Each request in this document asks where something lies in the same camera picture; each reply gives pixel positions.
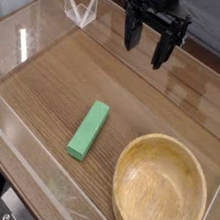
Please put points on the clear acrylic tray wall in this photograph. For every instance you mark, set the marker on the clear acrylic tray wall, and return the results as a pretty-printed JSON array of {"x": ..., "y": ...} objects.
[{"x": 52, "y": 72}]

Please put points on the brown wooden bowl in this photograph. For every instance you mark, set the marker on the brown wooden bowl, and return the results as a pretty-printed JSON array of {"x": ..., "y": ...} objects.
[{"x": 158, "y": 178}]

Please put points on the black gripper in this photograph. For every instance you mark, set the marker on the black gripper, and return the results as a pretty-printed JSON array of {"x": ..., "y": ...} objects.
[{"x": 159, "y": 15}]

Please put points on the clear acrylic corner bracket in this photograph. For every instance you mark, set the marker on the clear acrylic corner bracket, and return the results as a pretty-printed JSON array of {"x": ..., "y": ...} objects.
[{"x": 80, "y": 14}]

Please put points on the green rectangular block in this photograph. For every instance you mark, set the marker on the green rectangular block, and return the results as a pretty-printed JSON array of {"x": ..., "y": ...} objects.
[{"x": 88, "y": 130}]

